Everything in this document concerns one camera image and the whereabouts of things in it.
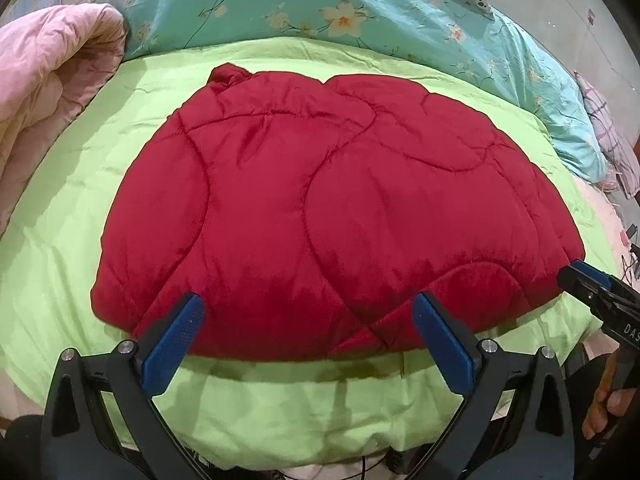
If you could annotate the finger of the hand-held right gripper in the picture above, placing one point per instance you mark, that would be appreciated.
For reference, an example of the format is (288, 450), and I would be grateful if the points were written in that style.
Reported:
(580, 287)
(595, 275)

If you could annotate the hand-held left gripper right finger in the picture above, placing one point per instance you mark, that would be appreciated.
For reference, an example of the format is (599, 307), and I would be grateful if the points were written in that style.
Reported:
(445, 345)

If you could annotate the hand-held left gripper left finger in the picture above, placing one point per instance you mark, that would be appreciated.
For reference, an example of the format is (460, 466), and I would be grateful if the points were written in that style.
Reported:
(172, 345)

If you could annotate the red puffer jacket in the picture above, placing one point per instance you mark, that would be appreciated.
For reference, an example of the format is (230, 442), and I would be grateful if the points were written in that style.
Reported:
(325, 200)

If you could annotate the person's right hand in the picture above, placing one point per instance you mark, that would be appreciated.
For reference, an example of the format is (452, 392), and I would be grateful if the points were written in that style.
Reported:
(606, 400)

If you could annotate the pink bed sheet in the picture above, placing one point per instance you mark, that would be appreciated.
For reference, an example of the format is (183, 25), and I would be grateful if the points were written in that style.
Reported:
(605, 210)

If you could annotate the light green blanket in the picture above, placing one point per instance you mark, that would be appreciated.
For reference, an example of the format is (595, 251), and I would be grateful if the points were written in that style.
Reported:
(300, 410)

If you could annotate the pink plaid cloth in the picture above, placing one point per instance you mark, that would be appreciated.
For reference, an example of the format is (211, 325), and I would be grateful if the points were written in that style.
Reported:
(607, 130)

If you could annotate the pink quilt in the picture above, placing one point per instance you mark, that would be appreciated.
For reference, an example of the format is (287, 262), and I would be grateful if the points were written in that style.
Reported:
(45, 85)

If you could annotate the teal floral quilt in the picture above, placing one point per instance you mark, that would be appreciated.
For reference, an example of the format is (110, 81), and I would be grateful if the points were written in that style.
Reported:
(400, 15)

